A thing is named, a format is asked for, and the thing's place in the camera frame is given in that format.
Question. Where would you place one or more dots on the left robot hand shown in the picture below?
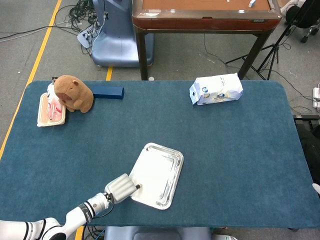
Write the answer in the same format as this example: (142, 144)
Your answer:
(121, 188)

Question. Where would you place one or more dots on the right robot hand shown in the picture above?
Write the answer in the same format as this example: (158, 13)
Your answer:
(317, 188)

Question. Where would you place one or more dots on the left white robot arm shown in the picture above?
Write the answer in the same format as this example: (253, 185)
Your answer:
(75, 216)

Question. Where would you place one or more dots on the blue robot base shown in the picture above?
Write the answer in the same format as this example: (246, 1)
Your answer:
(117, 45)

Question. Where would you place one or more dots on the stainless steel tray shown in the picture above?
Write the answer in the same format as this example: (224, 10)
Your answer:
(176, 175)

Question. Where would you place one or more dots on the blue grey robot torso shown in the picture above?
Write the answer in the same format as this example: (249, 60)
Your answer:
(157, 233)

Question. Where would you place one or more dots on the white power strip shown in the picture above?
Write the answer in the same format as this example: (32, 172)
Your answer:
(316, 97)

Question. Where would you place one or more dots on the dark blue rectangular box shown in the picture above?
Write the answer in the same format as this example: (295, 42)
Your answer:
(108, 93)

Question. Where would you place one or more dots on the blue table mat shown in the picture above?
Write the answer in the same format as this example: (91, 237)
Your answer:
(225, 150)

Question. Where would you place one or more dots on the red white snack bag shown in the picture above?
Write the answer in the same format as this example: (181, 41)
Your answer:
(53, 110)

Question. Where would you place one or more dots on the beige plastic container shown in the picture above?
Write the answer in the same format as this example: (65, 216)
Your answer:
(42, 121)

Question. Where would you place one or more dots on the brown capybara plush toy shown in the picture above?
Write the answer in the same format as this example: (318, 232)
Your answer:
(75, 93)

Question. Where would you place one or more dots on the white blue tissue pack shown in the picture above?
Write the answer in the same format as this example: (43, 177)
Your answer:
(217, 88)

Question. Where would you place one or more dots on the black tripod stand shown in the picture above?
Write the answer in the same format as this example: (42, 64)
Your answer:
(270, 52)

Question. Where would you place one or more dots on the black office chair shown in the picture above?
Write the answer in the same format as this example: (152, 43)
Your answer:
(305, 17)

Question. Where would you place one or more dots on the brown mahjong table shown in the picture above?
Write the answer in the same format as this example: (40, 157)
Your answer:
(207, 21)

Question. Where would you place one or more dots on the single white blue mahjong tile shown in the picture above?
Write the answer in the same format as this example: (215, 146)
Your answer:
(252, 3)

